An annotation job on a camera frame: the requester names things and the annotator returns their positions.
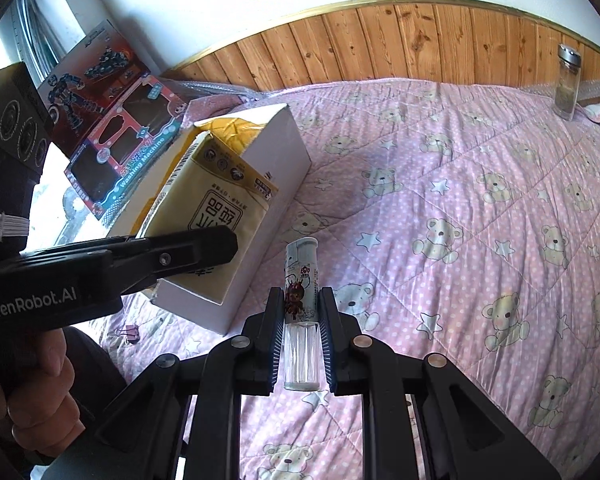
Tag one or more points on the person's left hand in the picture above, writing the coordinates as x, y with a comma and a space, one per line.
35, 400

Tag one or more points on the glass jar with metal lid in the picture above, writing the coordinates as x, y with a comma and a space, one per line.
566, 85

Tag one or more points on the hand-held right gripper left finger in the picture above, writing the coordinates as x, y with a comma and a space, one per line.
276, 345

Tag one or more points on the pink bear print blanket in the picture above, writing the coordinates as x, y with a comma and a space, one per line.
455, 260

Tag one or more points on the pink binder clip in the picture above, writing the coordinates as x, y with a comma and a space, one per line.
130, 335

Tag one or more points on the white cardboard box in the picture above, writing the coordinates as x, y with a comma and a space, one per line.
280, 160

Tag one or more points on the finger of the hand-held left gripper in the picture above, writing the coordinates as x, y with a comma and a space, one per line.
190, 255

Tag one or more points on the pink toy washing machine box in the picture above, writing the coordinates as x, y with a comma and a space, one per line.
130, 160

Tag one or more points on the small clear glue bottle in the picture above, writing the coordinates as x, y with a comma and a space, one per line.
300, 280

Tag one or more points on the yellow white tissue pack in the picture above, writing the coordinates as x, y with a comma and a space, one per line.
215, 185

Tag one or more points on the pink round pad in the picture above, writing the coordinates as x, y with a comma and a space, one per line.
597, 111

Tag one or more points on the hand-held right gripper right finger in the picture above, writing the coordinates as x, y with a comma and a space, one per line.
326, 345

